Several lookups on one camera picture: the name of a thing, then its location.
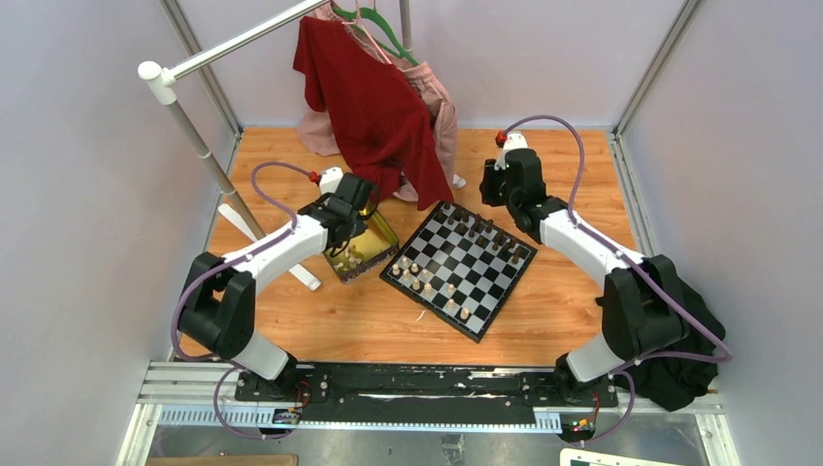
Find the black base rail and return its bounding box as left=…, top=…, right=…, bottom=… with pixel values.
left=230, top=362, right=618, bottom=433

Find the green clothes hanger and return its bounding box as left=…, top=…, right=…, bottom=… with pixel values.
left=332, top=2, right=419, bottom=66

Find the dark red shirt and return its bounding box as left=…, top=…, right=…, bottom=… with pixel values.
left=292, top=15, right=455, bottom=214

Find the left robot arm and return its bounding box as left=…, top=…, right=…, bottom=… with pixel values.
left=171, top=172, right=379, bottom=401

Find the white camera left wrist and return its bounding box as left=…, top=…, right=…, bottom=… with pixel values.
left=308, top=166, right=344, bottom=194

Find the white metal clothes rack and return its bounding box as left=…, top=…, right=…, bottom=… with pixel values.
left=137, top=0, right=412, bottom=292

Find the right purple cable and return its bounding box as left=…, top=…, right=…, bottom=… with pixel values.
left=500, top=114, right=735, bottom=445

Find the purple cable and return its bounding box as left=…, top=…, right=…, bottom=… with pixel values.
left=169, top=160, right=323, bottom=443
left=500, top=114, right=735, bottom=445

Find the gold metal tin box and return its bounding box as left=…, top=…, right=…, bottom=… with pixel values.
left=323, top=211, right=399, bottom=283

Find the white camera wrist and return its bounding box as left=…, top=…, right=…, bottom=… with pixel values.
left=308, top=166, right=344, bottom=194
left=494, top=131, right=529, bottom=171

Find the black white chess board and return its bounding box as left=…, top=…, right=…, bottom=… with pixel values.
left=379, top=202, right=537, bottom=343

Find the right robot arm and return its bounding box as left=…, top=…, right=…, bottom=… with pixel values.
left=479, top=149, right=690, bottom=406

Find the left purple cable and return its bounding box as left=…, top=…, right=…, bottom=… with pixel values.
left=169, top=160, right=323, bottom=443

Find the white camera right wrist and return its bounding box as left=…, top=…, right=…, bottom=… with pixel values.
left=494, top=131, right=529, bottom=171

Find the black cloth pile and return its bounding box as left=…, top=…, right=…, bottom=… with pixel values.
left=597, top=269, right=719, bottom=412

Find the pink garment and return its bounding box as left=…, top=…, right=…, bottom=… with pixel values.
left=295, top=3, right=459, bottom=204

